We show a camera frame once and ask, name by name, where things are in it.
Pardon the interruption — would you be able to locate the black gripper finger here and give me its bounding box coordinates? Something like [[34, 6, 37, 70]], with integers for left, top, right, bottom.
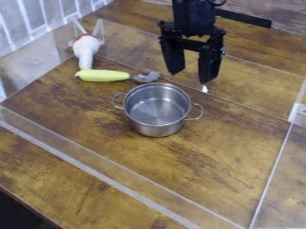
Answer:
[[160, 37, 185, 75], [197, 44, 223, 84]]

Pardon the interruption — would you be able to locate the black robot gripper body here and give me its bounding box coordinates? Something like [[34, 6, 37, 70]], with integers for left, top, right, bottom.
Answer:
[[157, 0, 227, 52]]

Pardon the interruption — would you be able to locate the silver steel pot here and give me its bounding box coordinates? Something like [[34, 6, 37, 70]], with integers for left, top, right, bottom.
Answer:
[[111, 82, 204, 137]]

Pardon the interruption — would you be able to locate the white plush mushroom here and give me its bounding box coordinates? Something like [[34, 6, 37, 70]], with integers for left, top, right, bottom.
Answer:
[[68, 34, 100, 70]]

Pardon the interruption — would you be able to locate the black cable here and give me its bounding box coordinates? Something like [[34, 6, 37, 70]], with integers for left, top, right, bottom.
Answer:
[[207, 0, 230, 7]]

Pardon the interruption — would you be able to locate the green handled spoon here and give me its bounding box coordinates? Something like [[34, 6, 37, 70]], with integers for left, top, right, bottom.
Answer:
[[75, 70, 160, 82]]

